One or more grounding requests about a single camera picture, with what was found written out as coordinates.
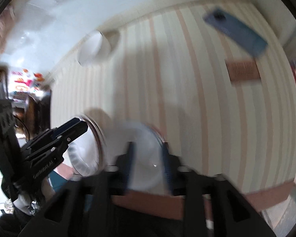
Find black frying pan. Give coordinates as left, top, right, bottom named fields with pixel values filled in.
left=24, top=94, right=51, bottom=139

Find colourful wall stickers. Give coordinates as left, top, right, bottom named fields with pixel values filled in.
left=7, top=68, right=45, bottom=96

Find striped cat tablecloth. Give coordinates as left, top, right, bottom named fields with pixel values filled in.
left=49, top=0, right=296, bottom=222

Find blue smartphone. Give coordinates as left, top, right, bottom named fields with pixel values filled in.
left=203, top=8, right=268, bottom=58

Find plain white bowl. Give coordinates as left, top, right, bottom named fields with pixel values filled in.
left=108, top=121, right=167, bottom=194

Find small brown card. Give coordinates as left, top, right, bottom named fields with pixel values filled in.
left=225, top=60, right=260, bottom=82

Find white bowl dark rim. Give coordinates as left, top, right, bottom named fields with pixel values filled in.
left=77, top=30, right=112, bottom=66

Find blue leaf pattern plate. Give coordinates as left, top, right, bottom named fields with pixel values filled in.
left=67, top=115, right=106, bottom=177

